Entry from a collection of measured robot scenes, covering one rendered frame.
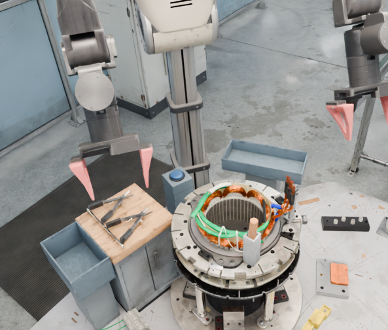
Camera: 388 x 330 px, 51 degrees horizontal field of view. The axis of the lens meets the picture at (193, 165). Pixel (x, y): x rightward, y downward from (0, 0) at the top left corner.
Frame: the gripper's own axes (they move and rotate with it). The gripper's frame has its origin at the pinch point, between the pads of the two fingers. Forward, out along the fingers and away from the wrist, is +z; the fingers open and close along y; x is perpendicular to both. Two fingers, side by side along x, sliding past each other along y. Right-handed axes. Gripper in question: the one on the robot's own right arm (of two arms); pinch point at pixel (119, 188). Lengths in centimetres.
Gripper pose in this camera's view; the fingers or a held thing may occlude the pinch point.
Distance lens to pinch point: 74.1
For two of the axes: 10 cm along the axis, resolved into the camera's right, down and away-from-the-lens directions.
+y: 9.6, -2.2, 1.6
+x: -1.9, -1.5, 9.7
